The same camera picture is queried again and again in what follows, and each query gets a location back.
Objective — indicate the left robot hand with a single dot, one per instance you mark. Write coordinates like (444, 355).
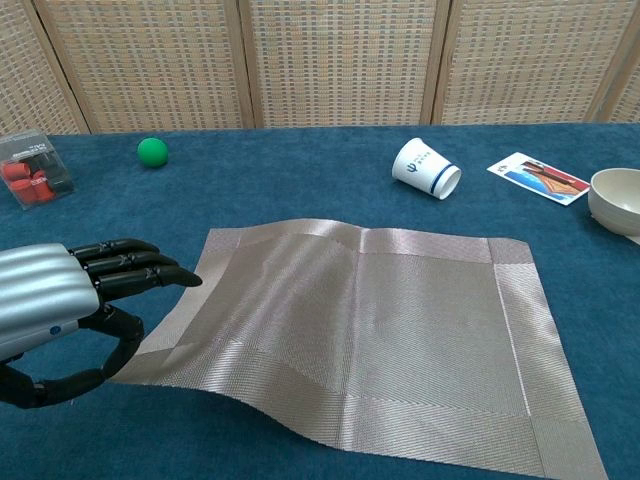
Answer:
(40, 295)

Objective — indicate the white paper cup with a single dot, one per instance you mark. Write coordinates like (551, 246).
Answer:
(422, 167)

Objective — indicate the beige bowl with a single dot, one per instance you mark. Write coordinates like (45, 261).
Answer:
(617, 200)

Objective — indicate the brown woven placemat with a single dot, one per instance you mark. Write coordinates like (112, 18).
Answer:
(375, 340)

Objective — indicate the green ball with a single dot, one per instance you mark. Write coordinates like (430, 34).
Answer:
(153, 153)

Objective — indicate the illustrated picture card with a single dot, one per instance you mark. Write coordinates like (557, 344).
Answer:
(540, 177)

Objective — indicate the blue carpet table cover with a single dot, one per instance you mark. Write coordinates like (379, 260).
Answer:
(275, 180)

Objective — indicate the clear box of earplugs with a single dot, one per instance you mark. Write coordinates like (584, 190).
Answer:
(35, 170)

